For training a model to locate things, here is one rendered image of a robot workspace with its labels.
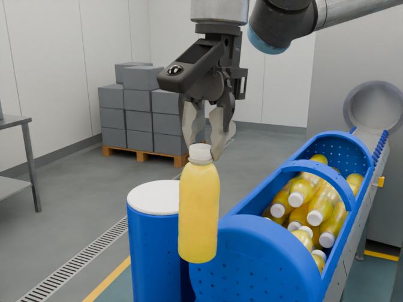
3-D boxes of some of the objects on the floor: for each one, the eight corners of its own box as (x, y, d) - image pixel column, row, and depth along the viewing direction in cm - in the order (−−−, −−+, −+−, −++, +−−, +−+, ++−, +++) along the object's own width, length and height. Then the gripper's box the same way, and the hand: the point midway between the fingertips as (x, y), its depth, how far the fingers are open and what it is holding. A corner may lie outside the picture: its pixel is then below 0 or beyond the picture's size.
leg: (364, 257, 266) (377, 180, 246) (363, 262, 261) (376, 183, 241) (355, 255, 269) (367, 178, 249) (354, 259, 264) (366, 181, 244)
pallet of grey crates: (205, 149, 514) (205, 65, 476) (181, 168, 444) (179, 70, 406) (134, 139, 558) (129, 62, 521) (102, 155, 488) (94, 66, 451)
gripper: (264, 30, 57) (250, 157, 63) (204, 28, 63) (197, 144, 68) (240, 24, 50) (226, 168, 56) (175, 23, 56) (168, 153, 61)
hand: (201, 151), depth 59 cm, fingers closed on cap, 4 cm apart
